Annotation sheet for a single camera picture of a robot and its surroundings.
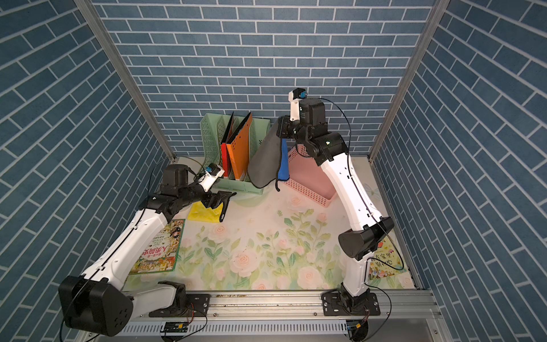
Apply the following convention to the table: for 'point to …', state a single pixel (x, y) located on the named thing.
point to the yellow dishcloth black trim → (199, 212)
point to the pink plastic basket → (309, 179)
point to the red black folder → (224, 156)
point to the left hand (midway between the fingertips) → (228, 185)
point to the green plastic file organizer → (258, 127)
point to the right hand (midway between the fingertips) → (280, 120)
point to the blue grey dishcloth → (264, 166)
